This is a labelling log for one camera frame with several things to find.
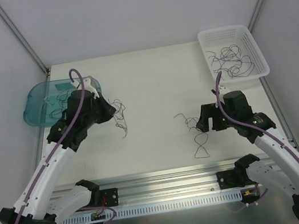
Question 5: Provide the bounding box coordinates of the thin dark cable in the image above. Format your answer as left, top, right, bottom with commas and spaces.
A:
205, 49, 219, 67
212, 42, 257, 83

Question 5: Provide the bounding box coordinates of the purple thin cable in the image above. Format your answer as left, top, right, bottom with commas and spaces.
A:
215, 42, 247, 77

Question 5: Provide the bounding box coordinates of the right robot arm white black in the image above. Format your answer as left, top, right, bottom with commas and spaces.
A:
196, 90, 299, 220

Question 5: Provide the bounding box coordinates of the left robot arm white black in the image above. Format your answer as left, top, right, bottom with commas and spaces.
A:
0, 88, 116, 224

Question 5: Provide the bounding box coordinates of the teal translucent plastic bin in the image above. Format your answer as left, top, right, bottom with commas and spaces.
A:
23, 77, 102, 129

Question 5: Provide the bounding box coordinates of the white perforated plastic basket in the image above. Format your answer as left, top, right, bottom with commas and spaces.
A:
197, 25, 270, 90

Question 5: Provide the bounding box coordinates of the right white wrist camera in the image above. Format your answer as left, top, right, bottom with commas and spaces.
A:
211, 86, 230, 106

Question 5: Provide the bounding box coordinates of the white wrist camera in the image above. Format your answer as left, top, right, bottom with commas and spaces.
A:
211, 86, 230, 106
72, 77, 99, 97

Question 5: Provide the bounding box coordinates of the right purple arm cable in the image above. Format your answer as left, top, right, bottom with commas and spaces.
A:
203, 57, 299, 224

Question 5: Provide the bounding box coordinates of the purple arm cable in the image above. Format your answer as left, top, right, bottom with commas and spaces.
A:
203, 57, 299, 224
0, 66, 119, 224

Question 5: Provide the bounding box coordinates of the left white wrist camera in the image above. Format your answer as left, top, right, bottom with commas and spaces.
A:
72, 77, 99, 97

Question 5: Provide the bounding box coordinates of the black cable in teal bin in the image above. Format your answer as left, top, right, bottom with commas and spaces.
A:
41, 88, 74, 121

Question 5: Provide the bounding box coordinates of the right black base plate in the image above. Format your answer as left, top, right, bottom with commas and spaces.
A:
216, 168, 255, 190

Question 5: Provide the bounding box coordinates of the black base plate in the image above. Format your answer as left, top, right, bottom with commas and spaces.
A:
98, 188, 119, 207
216, 168, 255, 190

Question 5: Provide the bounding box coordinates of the aluminium mounting rail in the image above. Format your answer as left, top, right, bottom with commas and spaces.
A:
46, 143, 299, 222

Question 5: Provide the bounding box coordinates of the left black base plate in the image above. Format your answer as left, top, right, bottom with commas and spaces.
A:
98, 188, 119, 207

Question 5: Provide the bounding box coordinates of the white slotted cable duct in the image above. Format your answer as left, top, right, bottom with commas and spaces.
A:
61, 190, 242, 224

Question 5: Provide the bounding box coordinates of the left aluminium frame post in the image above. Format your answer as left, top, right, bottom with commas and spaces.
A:
0, 4, 50, 75

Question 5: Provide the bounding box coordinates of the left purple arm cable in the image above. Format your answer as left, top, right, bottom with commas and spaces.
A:
0, 66, 119, 224

